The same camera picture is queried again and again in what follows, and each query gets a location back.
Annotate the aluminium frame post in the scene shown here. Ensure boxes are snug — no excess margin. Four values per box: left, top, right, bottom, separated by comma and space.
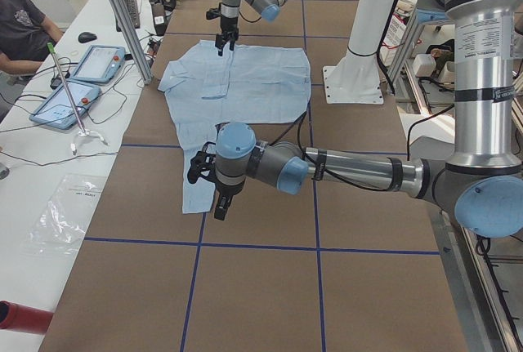
109, 0, 153, 85

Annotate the white camera mast base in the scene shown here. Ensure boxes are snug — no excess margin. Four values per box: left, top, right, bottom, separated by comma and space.
323, 0, 396, 105

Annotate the person in dark shirt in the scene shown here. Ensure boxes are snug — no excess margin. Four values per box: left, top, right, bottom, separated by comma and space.
1, 0, 64, 75

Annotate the near blue teach pendant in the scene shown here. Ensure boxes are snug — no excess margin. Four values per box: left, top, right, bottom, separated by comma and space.
29, 80, 101, 130

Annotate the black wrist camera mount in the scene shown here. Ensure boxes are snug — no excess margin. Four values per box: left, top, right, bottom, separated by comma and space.
187, 141, 217, 184
206, 2, 221, 20

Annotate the red cylinder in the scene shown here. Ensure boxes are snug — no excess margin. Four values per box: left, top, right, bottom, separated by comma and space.
1, 301, 53, 335

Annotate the green tipped metal rod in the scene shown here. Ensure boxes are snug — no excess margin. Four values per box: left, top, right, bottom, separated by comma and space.
47, 42, 89, 136

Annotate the blue teach pendant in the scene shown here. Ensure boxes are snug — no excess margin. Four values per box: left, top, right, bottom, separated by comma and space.
29, 80, 101, 130
70, 45, 125, 85

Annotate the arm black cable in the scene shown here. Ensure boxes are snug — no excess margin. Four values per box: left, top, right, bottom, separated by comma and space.
265, 82, 455, 193
238, 0, 265, 25

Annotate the light blue button-up shirt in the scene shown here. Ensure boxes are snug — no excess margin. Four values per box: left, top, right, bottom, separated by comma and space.
157, 39, 313, 215

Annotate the black keyboard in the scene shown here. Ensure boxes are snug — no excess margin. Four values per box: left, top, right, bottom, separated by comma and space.
123, 0, 141, 29

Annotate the clear plastic bag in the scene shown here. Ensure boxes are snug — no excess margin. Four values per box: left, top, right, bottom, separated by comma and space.
21, 174, 107, 258

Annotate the far blue teach pendant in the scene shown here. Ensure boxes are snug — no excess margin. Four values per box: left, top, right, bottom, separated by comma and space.
70, 45, 125, 85

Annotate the black computer mouse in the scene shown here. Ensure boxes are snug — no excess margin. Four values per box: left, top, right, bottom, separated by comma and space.
78, 32, 97, 44

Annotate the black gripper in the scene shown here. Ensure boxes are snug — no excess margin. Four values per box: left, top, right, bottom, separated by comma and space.
214, 192, 234, 221
215, 16, 239, 56

